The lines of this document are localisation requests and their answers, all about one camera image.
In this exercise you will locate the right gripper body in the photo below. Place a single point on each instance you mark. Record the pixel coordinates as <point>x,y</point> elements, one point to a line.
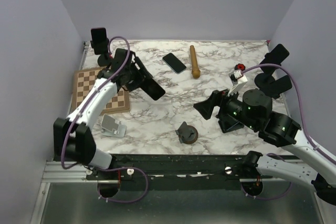
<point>232,106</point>

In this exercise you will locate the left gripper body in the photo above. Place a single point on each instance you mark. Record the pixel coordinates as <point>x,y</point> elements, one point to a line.
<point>133,75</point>

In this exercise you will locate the black phone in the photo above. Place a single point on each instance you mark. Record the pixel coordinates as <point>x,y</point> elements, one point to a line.
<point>152,88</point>

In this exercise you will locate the teal phone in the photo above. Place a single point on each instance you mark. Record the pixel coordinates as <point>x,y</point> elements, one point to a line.
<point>174,63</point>

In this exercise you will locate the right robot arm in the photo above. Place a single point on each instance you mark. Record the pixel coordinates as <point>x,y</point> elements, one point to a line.
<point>255,112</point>

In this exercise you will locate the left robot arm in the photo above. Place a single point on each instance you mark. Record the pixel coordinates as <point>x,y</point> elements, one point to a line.
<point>72,136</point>

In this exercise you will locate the black folding stand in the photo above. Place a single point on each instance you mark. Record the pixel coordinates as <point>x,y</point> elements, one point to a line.
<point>231,127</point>

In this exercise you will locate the round wooden base stand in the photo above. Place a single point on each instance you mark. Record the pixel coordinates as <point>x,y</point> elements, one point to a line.
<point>187,134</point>

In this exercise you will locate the black rear-left pole stand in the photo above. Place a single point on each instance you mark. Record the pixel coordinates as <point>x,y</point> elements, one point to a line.
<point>103,56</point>

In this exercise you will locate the black rear-right pole stand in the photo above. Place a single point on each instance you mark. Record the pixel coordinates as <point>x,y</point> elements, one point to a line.
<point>262,80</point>

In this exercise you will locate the silver phone stand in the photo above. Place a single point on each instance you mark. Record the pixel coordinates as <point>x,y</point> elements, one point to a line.
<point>112,128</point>

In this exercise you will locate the wooden rolling pin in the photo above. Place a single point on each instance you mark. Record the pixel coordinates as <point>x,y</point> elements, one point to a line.
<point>195,69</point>

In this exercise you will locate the red black knob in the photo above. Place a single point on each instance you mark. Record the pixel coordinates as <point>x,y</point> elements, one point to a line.
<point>240,67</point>

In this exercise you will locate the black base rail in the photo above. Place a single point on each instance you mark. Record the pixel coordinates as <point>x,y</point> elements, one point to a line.
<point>175,172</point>

